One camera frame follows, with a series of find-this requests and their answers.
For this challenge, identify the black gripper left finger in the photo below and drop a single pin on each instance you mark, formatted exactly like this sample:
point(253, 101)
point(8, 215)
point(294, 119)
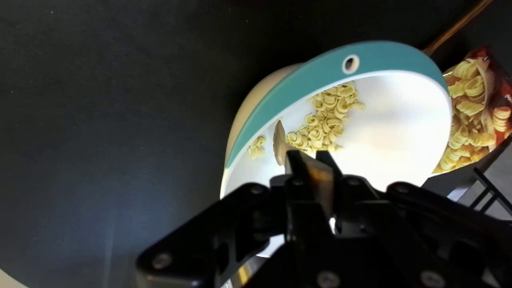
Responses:
point(309, 231)

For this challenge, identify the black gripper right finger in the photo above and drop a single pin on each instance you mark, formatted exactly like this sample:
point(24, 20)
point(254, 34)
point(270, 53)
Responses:
point(363, 212)

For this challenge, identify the wooden spoon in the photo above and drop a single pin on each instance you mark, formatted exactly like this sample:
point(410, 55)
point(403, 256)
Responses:
point(320, 175)

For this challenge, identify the white mixing bowl teal rim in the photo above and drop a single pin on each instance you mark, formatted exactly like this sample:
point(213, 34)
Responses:
point(397, 135)

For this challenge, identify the pasta curls in bowl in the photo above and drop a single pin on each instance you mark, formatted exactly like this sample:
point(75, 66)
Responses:
point(322, 127)

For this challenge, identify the crunchy curls snack bag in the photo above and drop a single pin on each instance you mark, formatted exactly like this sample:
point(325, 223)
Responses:
point(482, 111)

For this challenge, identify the round black table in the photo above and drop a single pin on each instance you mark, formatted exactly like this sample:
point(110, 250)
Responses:
point(114, 114)

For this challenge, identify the brown wooden stick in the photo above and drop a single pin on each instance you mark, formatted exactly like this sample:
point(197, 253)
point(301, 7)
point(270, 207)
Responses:
point(456, 26)

